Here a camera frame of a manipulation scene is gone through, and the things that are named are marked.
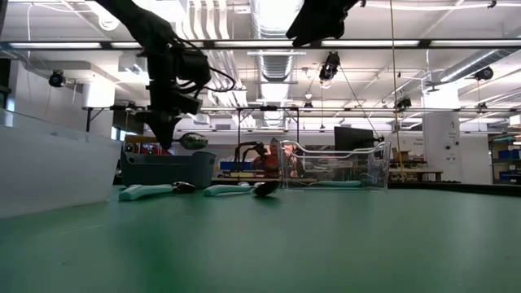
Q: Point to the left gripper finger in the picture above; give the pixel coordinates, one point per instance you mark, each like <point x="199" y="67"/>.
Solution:
<point x="170" y="124"/>
<point x="151" y="122"/>

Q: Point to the frosted white plastic bin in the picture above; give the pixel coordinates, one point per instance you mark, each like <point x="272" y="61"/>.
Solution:
<point x="49" y="171"/>

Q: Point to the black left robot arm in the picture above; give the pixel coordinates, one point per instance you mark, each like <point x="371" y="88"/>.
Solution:
<point x="134" y="20"/>

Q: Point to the black ceiling spotlight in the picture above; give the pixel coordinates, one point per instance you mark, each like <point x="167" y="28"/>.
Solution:
<point x="484" y="73"/>
<point x="329" y="67"/>
<point x="403" y="102"/>
<point x="57" y="78"/>

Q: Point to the grey-blue plastic bin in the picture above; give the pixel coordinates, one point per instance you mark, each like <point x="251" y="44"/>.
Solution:
<point x="163" y="171"/>

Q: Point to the distant workbench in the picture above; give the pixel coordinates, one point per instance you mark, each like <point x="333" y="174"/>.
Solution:
<point x="244" y="175"/>

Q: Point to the person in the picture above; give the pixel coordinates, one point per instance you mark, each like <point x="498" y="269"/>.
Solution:
<point x="269" y="162"/>

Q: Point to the black monitor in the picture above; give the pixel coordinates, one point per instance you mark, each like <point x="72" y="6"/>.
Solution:
<point x="354" y="138"/>

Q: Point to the green table mat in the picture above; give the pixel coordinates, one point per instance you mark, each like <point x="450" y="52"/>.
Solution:
<point x="244" y="252"/>

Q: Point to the clear plastic bin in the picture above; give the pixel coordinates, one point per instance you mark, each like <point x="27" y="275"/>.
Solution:
<point x="382" y="167"/>

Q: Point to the wooden bench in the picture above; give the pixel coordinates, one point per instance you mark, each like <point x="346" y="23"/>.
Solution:
<point x="415" y="171"/>

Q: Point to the shelf with blue bins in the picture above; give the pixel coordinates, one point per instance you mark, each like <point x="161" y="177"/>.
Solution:
<point x="509" y="154"/>

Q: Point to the silver ventilation duct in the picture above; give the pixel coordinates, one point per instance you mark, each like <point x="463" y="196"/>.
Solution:
<point x="277" y="65"/>

